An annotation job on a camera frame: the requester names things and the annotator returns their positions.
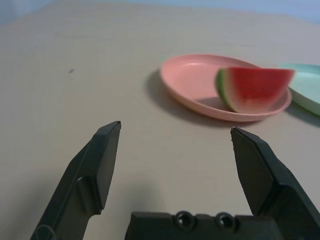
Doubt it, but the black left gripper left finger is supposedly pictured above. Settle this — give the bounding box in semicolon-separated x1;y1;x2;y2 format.
29;121;122;240

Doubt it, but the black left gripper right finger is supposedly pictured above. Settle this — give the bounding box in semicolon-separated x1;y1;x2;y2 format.
229;126;320;240

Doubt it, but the toy watermelon slice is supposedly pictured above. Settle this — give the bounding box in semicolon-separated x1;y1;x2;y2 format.
215;66;296;114

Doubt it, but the mint green plate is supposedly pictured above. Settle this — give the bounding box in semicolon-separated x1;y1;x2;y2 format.
279;63;320;116

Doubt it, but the pink plate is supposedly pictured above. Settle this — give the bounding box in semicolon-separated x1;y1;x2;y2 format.
159;53;293;123

